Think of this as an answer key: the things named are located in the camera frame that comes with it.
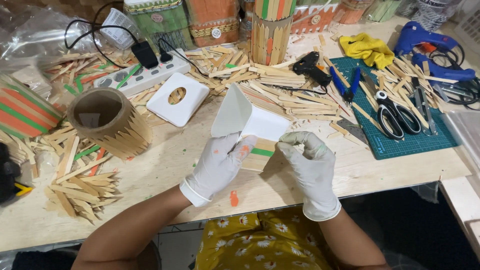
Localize person's right hand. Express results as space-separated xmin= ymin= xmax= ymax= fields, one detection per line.
xmin=276 ymin=131 xmax=342 ymax=222

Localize person's left hand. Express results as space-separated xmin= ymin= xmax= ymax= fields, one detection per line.
xmin=179 ymin=132 xmax=259 ymax=208

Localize white box with craft sticks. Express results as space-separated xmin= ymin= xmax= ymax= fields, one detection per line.
xmin=211 ymin=83 xmax=292 ymax=174

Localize grey triangular piece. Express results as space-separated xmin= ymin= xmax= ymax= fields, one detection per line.
xmin=335 ymin=117 xmax=363 ymax=145

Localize white square lid with hole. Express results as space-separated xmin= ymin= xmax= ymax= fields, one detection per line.
xmin=146 ymin=72 xmax=211 ymax=127

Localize pile of wooden craft sticks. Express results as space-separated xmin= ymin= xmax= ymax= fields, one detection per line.
xmin=43 ymin=133 xmax=121 ymax=226
xmin=184 ymin=39 xmax=340 ymax=122
xmin=37 ymin=47 xmax=140 ymax=99
xmin=358 ymin=55 xmax=459 ymax=130

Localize yellow floral clothing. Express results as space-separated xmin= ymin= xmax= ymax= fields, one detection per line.
xmin=194 ymin=207 xmax=335 ymax=270

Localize black white scissors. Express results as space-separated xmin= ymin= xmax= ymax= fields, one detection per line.
xmin=362 ymin=71 xmax=422 ymax=141

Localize cardboard tube with craft sticks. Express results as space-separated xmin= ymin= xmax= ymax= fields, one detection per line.
xmin=67 ymin=88 xmax=153 ymax=160

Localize green cutting mat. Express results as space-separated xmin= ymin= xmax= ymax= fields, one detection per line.
xmin=330 ymin=56 xmax=460 ymax=161

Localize black glue gun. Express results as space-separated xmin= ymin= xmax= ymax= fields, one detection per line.
xmin=292 ymin=51 xmax=333 ymax=89

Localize white power strip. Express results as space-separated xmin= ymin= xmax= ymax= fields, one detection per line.
xmin=94 ymin=49 xmax=192 ymax=98

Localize black power plug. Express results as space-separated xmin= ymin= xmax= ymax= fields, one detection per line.
xmin=157 ymin=37 xmax=174 ymax=64

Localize silver black utility knife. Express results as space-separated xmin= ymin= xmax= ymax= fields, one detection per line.
xmin=412 ymin=77 xmax=439 ymax=136

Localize black power adapter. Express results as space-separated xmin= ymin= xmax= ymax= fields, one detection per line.
xmin=130 ymin=40 xmax=160 ymax=69

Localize yellow cloth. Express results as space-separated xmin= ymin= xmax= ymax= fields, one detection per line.
xmin=339 ymin=33 xmax=395 ymax=70

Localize tall stick-covered tube holder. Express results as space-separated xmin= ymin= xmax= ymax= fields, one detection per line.
xmin=250 ymin=0 xmax=297 ymax=67

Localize orange stick box with trim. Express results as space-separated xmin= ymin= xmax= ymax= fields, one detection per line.
xmin=185 ymin=0 xmax=241 ymax=48

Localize orange white stick box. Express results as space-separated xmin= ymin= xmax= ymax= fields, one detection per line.
xmin=290 ymin=0 xmax=340 ymax=35

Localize green stick box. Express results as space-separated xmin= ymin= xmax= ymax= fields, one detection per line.
xmin=124 ymin=0 xmax=194 ymax=52

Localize clear plastic container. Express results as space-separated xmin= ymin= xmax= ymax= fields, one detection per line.
xmin=442 ymin=110 xmax=480 ymax=171

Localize wrapped orange stick box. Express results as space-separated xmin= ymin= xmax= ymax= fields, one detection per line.
xmin=334 ymin=0 xmax=376 ymax=25

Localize small white plastic basket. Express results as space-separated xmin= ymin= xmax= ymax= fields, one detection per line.
xmin=100 ymin=8 xmax=140 ymax=50

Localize large blue glue gun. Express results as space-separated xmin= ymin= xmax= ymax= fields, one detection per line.
xmin=394 ymin=21 xmax=460 ymax=57

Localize pack of green sticks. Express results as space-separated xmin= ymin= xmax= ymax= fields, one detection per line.
xmin=362 ymin=0 xmax=405 ymax=23

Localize orange green striped stick container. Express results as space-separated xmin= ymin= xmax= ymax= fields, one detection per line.
xmin=0 ymin=73 xmax=64 ymax=139

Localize black white patterned bag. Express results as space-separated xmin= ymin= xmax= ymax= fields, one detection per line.
xmin=410 ymin=0 xmax=465 ymax=32

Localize black tool with yellow part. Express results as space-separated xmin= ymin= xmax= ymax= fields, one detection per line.
xmin=0 ymin=142 xmax=34 ymax=205

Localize large white basket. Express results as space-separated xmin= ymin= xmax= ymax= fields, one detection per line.
xmin=454 ymin=3 xmax=480 ymax=53

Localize clear plastic bag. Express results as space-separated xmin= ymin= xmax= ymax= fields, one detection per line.
xmin=0 ymin=4 xmax=111 ymax=76

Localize blue handled pliers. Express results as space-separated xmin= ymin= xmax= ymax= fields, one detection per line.
xmin=330 ymin=67 xmax=362 ymax=104

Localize black glue gun cables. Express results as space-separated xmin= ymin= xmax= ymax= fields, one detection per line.
xmin=427 ymin=44 xmax=480 ymax=110

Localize black adapter cable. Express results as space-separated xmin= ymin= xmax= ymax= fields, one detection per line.
xmin=64 ymin=1 xmax=140 ymax=70

